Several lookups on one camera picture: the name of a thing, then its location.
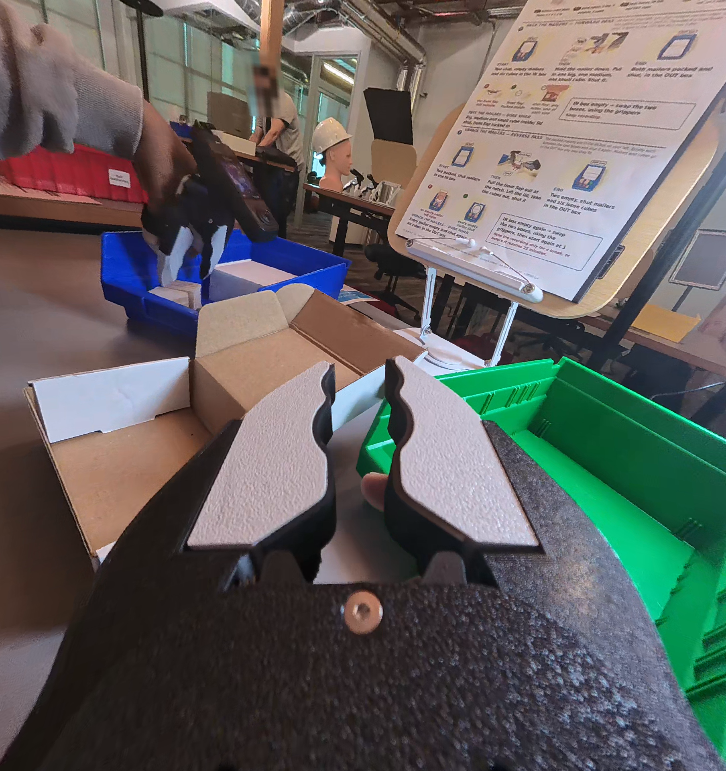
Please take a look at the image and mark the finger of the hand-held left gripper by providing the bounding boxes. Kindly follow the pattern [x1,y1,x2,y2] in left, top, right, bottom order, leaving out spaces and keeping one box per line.
[200,226,234,281]
[156,228,196,287]

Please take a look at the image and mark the red plastic bin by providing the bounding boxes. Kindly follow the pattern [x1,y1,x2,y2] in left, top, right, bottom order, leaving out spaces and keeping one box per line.
[0,145,150,204]

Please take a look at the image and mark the white hard hat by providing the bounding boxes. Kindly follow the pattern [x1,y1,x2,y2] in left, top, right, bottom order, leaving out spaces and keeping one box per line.
[311,117,355,155]

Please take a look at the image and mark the person's right hand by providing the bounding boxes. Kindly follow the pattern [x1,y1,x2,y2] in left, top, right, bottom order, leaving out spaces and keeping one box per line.
[362,473,390,513]

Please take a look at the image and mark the mannequin head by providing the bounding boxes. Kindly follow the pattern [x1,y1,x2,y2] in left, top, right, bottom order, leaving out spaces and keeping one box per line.
[317,143,355,194]

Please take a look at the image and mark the natural wooden cube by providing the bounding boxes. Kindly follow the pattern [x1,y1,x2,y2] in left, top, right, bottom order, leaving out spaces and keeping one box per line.
[148,281,202,310]

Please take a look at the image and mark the tan and black panel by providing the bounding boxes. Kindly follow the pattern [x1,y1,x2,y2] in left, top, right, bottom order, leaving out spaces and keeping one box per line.
[363,87,419,192]

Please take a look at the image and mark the blue plastic bin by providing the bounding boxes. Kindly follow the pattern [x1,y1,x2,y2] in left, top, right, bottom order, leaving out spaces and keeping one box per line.
[100,229,352,339]

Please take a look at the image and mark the brown cardboard box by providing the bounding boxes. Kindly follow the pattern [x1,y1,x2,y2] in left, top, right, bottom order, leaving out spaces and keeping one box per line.
[206,90,261,141]

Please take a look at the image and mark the silver air duct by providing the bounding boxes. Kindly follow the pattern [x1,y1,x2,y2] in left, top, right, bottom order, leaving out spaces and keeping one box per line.
[339,0,429,68]

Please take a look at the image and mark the yellow envelope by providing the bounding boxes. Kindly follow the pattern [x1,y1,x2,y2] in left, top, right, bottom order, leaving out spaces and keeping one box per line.
[630,301,701,344]

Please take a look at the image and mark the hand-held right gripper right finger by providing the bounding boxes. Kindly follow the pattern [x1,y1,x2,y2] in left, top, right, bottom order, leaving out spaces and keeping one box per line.
[384,355,543,585]

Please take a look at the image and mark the green plastic bin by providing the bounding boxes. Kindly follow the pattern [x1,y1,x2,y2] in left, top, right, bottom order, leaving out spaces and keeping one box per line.
[357,358,726,771]

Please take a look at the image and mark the white document stand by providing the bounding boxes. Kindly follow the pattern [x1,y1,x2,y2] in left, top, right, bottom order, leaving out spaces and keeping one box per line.
[393,237,544,369]

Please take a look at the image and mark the wooden post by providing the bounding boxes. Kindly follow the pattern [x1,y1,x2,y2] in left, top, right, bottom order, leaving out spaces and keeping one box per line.
[259,0,283,64]

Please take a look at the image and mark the person's left forearm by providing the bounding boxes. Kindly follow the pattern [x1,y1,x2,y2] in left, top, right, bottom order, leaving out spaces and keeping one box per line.
[0,0,159,162]

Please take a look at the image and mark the cardboard mailer box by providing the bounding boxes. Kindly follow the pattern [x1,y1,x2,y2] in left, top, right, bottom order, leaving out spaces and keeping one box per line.
[24,288,427,572]
[208,259,299,304]

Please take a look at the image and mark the person's left hand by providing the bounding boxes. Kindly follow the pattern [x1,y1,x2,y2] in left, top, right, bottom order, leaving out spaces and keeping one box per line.
[139,101,200,212]

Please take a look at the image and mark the black office chair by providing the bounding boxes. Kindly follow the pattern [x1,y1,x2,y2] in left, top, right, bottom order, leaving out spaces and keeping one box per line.
[363,241,427,315]

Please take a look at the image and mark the printed instruction sheet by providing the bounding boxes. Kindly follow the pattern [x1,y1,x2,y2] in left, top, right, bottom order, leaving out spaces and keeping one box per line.
[411,0,726,302]

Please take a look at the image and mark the wooden desk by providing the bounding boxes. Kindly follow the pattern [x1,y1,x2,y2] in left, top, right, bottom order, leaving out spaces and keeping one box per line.
[303,182,400,257]
[0,190,147,230]

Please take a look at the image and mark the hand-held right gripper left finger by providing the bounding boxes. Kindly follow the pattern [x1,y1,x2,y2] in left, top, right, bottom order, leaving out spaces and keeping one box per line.
[185,360,340,582]

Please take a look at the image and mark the black metal pole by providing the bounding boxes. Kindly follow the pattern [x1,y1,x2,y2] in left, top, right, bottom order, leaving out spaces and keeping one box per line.
[586,139,726,357]

